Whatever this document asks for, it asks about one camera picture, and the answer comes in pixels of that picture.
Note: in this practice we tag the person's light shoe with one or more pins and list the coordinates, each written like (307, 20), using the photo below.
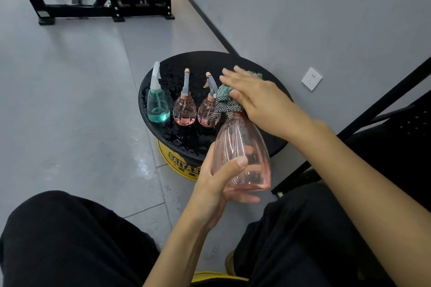
(230, 263)

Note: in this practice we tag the black metal rack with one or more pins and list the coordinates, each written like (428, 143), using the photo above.
(397, 138)

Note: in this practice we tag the round black table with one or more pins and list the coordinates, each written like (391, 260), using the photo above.
(188, 64)

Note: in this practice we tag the person's left hand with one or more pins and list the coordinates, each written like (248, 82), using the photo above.
(208, 199)

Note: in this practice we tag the green cleaning cloth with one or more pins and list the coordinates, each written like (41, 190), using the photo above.
(225, 101)

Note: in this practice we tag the yellow round stool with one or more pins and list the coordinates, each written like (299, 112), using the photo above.
(215, 276)

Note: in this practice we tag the pink bottle orange white nozzle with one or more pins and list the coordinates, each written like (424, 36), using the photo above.
(242, 155)

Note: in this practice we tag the person's right hand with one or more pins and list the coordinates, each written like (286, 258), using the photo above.
(272, 108)

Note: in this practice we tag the person's right forearm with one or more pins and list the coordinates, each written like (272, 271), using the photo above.
(370, 189)

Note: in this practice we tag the green spray bottle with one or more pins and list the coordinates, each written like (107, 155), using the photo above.
(158, 110)

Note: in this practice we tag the pink spray bottle grey nozzle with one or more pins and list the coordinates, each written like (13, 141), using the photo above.
(184, 112)
(208, 113)

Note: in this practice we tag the yellow barrel base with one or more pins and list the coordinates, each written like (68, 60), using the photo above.
(178, 165)

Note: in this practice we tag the white wall socket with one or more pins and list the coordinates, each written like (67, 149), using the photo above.
(311, 79)

